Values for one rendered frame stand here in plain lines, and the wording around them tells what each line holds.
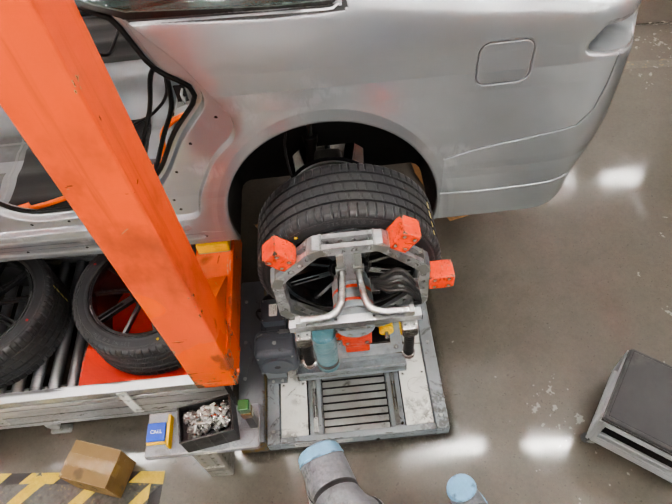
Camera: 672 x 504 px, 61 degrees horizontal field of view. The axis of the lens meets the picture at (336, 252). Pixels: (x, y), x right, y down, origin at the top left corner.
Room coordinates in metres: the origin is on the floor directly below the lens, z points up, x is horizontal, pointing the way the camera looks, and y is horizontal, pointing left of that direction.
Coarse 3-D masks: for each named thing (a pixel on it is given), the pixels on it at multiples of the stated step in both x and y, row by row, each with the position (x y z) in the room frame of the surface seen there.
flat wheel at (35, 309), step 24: (0, 264) 1.69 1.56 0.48; (24, 264) 1.66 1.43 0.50; (0, 288) 1.56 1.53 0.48; (48, 288) 1.51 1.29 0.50; (24, 312) 1.40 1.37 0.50; (48, 312) 1.41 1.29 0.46; (0, 336) 1.29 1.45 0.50; (24, 336) 1.28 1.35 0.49; (48, 336) 1.33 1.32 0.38; (0, 360) 1.19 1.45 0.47; (24, 360) 1.23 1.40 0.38; (0, 384) 1.16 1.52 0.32
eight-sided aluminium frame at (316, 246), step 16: (320, 240) 1.10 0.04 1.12; (336, 240) 1.11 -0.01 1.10; (352, 240) 1.11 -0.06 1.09; (368, 240) 1.08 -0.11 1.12; (384, 240) 1.07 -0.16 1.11; (304, 256) 1.07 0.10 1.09; (320, 256) 1.06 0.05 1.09; (400, 256) 1.06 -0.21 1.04; (416, 256) 1.07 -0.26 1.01; (272, 272) 1.11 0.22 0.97; (288, 272) 1.07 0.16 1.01; (416, 272) 1.10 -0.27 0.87; (272, 288) 1.07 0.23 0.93; (288, 304) 1.07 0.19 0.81; (304, 304) 1.13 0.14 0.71; (384, 304) 1.12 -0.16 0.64; (400, 304) 1.08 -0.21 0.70; (416, 304) 1.06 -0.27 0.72
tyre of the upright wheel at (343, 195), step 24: (336, 168) 1.35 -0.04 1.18; (360, 168) 1.34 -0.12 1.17; (384, 168) 1.36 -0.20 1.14; (288, 192) 1.32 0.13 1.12; (312, 192) 1.27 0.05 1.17; (336, 192) 1.25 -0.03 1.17; (360, 192) 1.24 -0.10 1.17; (384, 192) 1.24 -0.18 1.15; (408, 192) 1.28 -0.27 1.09; (264, 216) 1.31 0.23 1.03; (288, 216) 1.21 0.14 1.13; (312, 216) 1.17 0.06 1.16; (336, 216) 1.15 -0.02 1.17; (360, 216) 1.15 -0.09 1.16; (384, 216) 1.15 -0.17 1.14; (408, 216) 1.16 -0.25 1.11; (432, 216) 1.28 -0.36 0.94; (264, 240) 1.22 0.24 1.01; (288, 240) 1.15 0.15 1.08; (432, 240) 1.14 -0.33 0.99; (264, 264) 1.16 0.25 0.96; (264, 288) 1.17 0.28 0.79
